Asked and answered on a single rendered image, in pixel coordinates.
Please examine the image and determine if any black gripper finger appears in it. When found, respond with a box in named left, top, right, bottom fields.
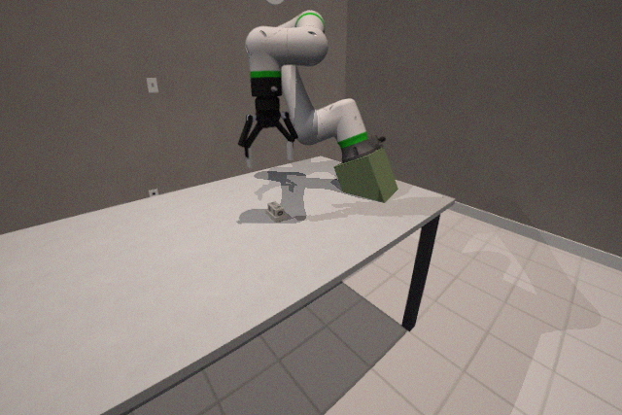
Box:
left=272, top=112, right=298, bottom=160
left=238, top=115, right=269, bottom=168

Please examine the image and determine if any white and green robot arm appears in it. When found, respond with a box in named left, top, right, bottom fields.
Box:
left=245, top=11, right=386, bottom=163

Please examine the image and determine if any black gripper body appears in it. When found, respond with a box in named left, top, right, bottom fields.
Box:
left=255, top=97, right=281, bottom=128

